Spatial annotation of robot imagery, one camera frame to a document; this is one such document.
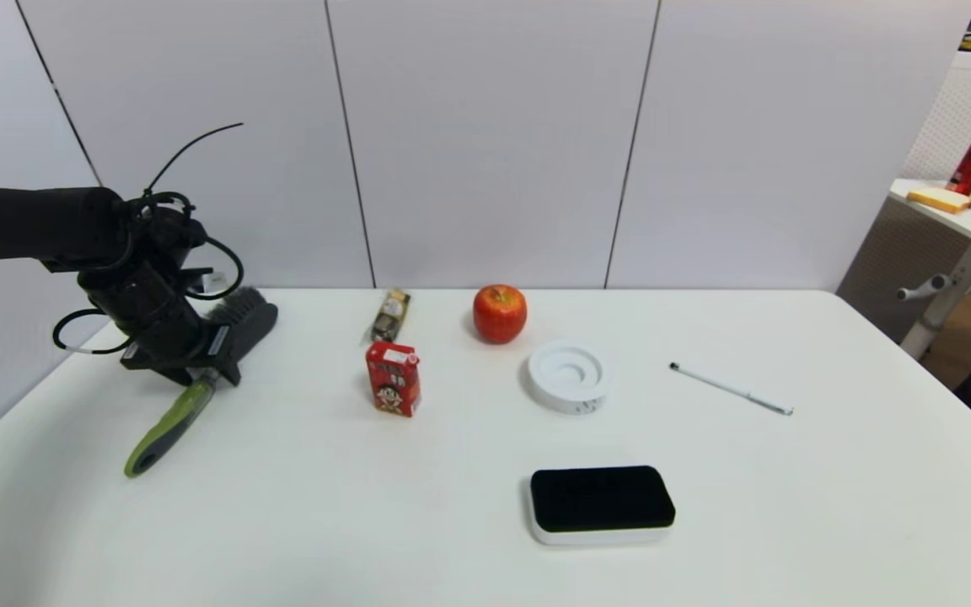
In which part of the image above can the green grey handled scrub brush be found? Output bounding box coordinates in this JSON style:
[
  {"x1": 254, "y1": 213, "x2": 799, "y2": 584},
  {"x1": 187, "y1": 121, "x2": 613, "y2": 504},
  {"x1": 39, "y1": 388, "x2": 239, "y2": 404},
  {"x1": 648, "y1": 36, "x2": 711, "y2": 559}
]
[{"x1": 124, "y1": 287, "x2": 279, "y2": 479}]

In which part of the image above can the red milk carton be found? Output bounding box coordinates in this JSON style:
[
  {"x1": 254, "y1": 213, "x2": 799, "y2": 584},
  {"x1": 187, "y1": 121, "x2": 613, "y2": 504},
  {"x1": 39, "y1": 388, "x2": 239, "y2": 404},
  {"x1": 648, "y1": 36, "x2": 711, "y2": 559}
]
[{"x1": 366, "y1": 341, "x2": 422, "y2": 417}]

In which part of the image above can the gold wrapped snack packet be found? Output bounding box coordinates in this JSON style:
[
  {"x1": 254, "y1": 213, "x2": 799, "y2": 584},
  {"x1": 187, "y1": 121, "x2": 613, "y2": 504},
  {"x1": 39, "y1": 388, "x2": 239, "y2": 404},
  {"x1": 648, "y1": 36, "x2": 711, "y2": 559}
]
[{"x1": 370, "y1": 290, "x2": 412, "y2": 344}]

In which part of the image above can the red apple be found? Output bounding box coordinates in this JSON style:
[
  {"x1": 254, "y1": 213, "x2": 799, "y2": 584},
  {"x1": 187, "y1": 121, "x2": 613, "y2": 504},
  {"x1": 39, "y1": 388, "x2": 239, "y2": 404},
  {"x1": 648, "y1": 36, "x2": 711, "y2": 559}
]
[{"x1": 473, "y1": 285, "x2": 528, "y2": 346}]

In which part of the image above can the white round dish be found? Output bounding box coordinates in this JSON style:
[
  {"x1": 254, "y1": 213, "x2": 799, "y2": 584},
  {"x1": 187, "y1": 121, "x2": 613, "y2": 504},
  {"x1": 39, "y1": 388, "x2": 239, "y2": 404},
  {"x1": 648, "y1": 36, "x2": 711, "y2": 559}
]
[{"x1": 526, "y1": 340, "x2": 609, "y2": 416}]

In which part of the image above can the black white board eraser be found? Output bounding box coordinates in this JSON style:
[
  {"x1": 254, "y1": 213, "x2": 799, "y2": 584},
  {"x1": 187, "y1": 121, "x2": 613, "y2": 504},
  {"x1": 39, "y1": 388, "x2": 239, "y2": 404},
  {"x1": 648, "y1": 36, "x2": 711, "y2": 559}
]
[{"x1": 528, "y1": 465, "x2": 677, "y2": 546}]

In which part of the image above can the white pen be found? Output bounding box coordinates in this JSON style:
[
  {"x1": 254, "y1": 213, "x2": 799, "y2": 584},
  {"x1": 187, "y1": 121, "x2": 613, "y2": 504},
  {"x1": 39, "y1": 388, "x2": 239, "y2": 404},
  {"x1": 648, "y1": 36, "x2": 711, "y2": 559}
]
[{"x1": 668, "y1": 363, "x2": 794, "y2": 416}]

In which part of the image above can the tan wooden block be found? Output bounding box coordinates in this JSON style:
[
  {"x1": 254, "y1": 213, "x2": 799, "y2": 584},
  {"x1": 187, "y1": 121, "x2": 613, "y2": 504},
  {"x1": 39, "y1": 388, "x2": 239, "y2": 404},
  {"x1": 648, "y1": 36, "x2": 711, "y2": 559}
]
[{"x1": 906, "y1": 187, "x2": 971, "y2": 214}]

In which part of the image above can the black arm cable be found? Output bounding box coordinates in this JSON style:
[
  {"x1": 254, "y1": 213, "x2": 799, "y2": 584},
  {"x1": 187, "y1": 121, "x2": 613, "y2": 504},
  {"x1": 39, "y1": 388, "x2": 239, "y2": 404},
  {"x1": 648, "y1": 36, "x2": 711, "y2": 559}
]
[{"x1": 51, "y1": 123, "x2": 244, "y2": 355}]

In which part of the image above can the grey table crank handle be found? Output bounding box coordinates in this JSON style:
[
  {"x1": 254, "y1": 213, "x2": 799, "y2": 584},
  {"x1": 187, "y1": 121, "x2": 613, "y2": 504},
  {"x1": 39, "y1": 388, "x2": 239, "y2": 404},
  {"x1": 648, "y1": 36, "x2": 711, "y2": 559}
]
[{"x1": 896, "y1": 272, "x2": 957, "y2": 303}]

